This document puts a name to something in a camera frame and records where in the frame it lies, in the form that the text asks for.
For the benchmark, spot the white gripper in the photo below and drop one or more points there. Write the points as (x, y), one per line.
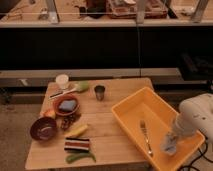
(177, 131)

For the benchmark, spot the metal fork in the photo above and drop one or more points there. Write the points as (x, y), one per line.
(144, 131)

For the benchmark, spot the yellow corn cob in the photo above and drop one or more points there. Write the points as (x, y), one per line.
(77, 131)

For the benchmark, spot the purple bowl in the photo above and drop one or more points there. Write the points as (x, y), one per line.
(43, 129)

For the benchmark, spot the blue sponge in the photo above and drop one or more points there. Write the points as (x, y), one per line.
(67, 105)

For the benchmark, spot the wooden table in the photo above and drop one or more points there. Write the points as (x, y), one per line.
(111, 147)

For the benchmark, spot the white cup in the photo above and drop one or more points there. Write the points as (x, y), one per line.
(62, 81)

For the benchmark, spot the green pea pod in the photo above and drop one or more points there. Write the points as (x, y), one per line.
(77, 156)

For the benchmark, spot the yellow plastic bin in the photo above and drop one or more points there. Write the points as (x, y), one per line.
(158, 115)

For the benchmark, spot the brown grapes toy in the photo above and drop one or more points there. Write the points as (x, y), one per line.
(69, 120)

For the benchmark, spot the orange fruit toy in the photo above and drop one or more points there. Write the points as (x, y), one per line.
(49, 113)

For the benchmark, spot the grey towel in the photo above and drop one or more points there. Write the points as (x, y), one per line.
(169, 143)

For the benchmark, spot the metal cup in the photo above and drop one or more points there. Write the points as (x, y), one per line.
(99, 92)

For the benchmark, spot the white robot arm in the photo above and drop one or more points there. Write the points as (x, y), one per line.
(195, 113)

